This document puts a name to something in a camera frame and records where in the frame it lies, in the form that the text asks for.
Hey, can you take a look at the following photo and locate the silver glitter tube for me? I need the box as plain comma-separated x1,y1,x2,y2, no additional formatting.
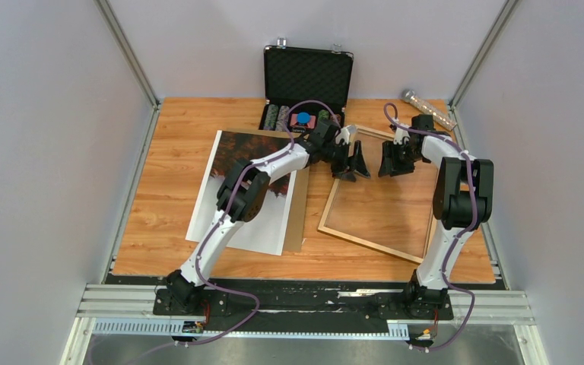
400,89,457,131

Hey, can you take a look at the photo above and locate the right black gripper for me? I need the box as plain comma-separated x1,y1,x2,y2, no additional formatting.
379,140,426,177

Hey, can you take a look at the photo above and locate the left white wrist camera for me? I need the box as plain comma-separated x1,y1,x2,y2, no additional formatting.
335,125,357,145

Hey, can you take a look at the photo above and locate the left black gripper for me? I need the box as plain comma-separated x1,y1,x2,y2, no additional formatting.
320,141,370,183

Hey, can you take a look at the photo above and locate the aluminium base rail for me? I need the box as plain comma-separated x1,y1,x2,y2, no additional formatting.
61,281,548,364

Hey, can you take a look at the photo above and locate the black poker chip case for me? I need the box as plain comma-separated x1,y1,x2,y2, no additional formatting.
259,38,354,133

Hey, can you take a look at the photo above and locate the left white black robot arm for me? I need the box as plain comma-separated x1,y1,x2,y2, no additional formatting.
166,120,370,314

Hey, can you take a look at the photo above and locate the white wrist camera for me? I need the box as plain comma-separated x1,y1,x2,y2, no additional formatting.
393,124,410,145
335,125,357,145

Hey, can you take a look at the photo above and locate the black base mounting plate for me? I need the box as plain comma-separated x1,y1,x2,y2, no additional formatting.
105,274,475,336

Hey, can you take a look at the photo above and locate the light wooden picture frame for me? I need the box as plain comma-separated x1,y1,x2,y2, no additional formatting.
317,125,449,265

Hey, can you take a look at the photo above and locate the blue round chip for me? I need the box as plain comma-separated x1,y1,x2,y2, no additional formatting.
296,113,312,125

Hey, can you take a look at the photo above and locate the brown cardboard backing board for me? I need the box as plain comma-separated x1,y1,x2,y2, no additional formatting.
224,129,308,256

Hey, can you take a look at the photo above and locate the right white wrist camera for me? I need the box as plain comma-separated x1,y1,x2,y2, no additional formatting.
393,124,410,145

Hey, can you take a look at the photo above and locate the red forest photo print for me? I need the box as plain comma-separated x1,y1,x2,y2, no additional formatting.
186,130,296,256

